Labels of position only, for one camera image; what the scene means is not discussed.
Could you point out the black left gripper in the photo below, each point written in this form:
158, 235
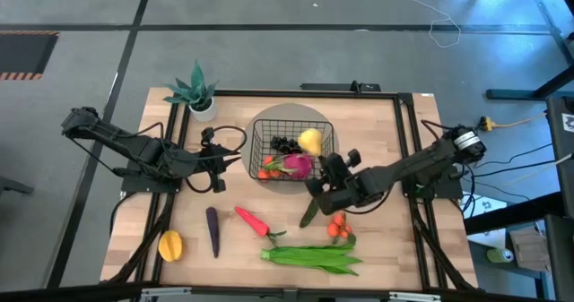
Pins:
213, 161

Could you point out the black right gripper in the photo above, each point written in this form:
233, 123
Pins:
341, 199

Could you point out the pink dragon fruit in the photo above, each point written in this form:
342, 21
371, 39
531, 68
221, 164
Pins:
299, 165

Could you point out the black grape bunch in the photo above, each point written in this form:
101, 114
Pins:
284, 144

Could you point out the dark green cucumber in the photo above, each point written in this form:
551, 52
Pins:
308, 216

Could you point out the red carrot with green stem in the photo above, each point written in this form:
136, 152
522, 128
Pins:
251, 220

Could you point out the purple eggplant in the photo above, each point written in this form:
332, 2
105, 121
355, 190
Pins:
213, 230

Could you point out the green leafy lettuce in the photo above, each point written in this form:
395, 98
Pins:
314, 256

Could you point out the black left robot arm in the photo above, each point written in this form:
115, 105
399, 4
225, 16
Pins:
143, 152

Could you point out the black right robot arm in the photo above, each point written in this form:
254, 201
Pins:
417, 163

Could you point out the round grey mat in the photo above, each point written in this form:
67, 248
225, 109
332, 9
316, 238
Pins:
287, 111

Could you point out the artificial plant in white pot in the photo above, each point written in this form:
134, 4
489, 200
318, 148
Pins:
196, 91

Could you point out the white bin with recycle symbol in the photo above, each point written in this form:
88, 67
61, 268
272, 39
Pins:
491, 237

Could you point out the green can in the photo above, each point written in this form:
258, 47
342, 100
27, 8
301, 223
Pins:
498, 255

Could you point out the black table beam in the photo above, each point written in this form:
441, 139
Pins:
515, 212

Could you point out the brown cardboard box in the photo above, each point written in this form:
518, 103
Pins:
529, 248

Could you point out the grey chair foot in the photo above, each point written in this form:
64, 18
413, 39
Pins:
13, 186

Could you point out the black equipment cabinet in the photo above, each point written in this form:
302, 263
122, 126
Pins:
562, 145

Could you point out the black hazard-striped floor mat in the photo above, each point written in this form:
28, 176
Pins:
22, 53

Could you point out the black aluminium table frame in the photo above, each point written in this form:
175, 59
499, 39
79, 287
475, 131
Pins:
314, 93

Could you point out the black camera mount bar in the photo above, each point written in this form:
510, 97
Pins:
332, 87

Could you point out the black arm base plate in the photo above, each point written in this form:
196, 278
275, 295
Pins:
448, 191
134, 185

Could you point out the black rail with silver brackets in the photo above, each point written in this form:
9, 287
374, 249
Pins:
67, 293

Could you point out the black desk frame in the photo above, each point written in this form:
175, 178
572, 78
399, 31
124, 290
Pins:
556, 82

